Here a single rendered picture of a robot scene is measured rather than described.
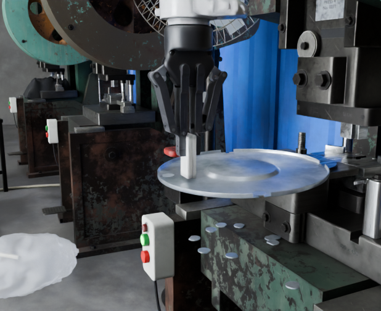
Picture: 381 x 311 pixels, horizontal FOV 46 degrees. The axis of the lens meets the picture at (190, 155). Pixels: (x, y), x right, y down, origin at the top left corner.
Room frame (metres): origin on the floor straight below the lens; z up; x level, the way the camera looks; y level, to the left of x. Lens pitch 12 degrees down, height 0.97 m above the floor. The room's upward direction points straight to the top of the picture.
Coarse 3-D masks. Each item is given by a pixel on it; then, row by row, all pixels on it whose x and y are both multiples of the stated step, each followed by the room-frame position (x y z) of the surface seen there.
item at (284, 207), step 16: (320, 160) 0.82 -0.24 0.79; (336, 176) 0.76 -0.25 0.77; (304, 192) 0.75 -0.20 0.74; (320, 192) 0.77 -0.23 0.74; (272, 208) 0.80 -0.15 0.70; (288, 208) 0.76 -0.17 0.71; (304, 208) 0.75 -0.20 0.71; (320, 208) 0.77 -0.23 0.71; (272, 224) 0.80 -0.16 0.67; (288, 224) 0.75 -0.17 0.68; (304, 224) 0.75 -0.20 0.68; (288, 240) 0.76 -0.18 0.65
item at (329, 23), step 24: (312, 0) 0.87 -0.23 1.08; (336, 0) 0.81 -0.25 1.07; (312, 24) 0.87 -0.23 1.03; (336, 24) 0.81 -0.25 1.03; (312, 48) 0.85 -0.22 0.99; (336, 48) 0.81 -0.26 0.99; (360, 48) 0.76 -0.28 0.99; (312, 72) 0.82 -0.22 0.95; (336, 72) 0.77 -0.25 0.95; (360, 72) 0.76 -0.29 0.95; (312, 96) 0.81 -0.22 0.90; (336, 96) 0.78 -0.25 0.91; (360, 96) 0.77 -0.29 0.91
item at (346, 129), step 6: (342, 126) 0.86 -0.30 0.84; (348, 126) 0.85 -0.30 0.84; (354, 126) 0.84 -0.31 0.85; (360, 126) 0.84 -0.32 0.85; (366, 126) 0.84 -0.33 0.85; (342, 132) 0.86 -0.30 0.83; (348, 132) 0.85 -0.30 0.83; (354, 132) 0.85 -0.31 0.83; (360, 132) 0.84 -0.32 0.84; (366, 132) 0.84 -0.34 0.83; (348, 138) 0.85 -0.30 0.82; (354, 138) 0.84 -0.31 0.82; (360, 138) 0.84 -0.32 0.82; (366, 138) 0.85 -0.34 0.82
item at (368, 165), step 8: (320, 152) 0.92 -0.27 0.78; (328, 152) 0.92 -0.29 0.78; (336, 152) 0.92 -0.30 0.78; (352, 152) 0.92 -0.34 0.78; (336, 160) 0.84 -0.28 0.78; (344, 160) 0.84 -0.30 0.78; (352, 160) 0.84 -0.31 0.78; (360, 160) 0.84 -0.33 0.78; (368, 160) 0.84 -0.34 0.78; (376, 160) 0.84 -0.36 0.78; (360, 168) 0.78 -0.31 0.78; (368, 168) 0.78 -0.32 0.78; (376, 168) 0.79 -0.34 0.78; (352, 176) 0.80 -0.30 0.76; (360, 176) 0.78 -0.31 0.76; (368, 176) 0.78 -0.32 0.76; (344, 184) 0.82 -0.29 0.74; (352, 184) 0.80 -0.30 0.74; (360, 184) 0.78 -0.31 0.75; (360, 192) 0.78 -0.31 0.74
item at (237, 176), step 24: (168, 168) 0.78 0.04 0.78; (216, 168) 0.74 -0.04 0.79; (240, 168) 0.74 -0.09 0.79; (264, 168) 0.73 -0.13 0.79; (288, 168) 0.75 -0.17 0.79; (312, 168) 0.74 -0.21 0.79; (192, 192) 0.63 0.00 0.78; (216, 192) 0.63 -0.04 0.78; (240, 192) 0.63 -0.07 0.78; (288, 192) 0.61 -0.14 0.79
